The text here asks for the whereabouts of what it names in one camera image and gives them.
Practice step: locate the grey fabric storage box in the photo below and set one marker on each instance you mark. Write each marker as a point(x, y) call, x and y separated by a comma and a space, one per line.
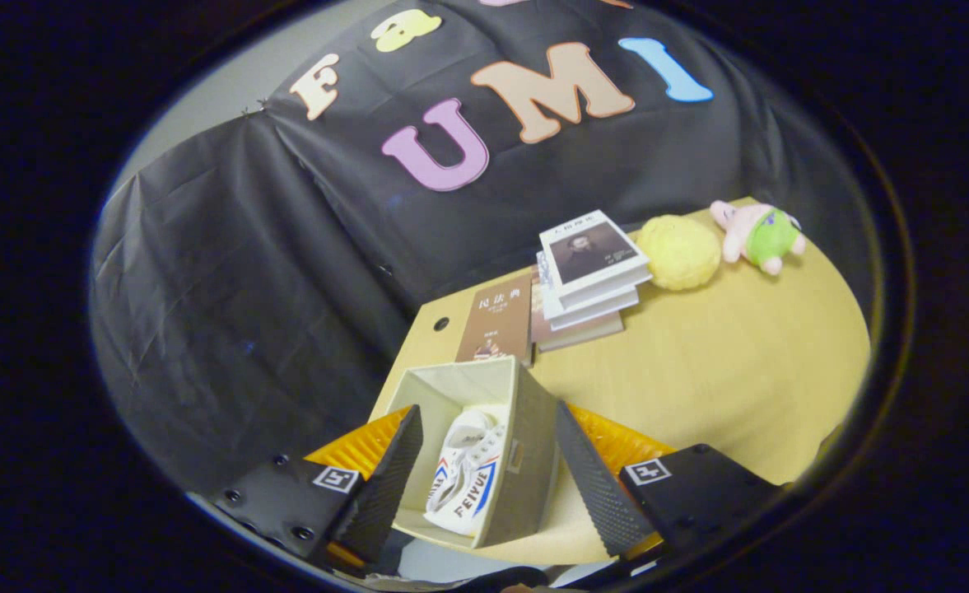
point(533, 445)

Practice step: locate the white canvas shoe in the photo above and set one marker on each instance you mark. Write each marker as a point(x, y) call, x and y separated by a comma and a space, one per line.
point(463, 482)

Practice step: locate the thick brown book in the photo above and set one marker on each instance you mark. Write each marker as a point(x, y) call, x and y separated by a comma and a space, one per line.
point(579, 333)

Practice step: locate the pink and green plush toy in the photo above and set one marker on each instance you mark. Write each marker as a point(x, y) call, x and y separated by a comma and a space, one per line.
point(760, 235)

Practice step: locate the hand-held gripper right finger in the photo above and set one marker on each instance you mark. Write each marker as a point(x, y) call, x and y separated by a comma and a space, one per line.
point(595, 494)

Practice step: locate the brown book with emblem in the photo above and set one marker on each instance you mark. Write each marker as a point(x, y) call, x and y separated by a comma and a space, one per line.
point(496, 321)

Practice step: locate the yellow plush toy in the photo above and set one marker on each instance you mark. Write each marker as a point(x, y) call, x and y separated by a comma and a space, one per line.
point(680, 251)

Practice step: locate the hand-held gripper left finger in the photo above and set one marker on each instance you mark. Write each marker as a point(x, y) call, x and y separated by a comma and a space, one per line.
point(385, 486)

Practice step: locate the white portrait cover book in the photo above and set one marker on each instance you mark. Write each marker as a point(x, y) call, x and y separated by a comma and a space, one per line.
point(591, 251)

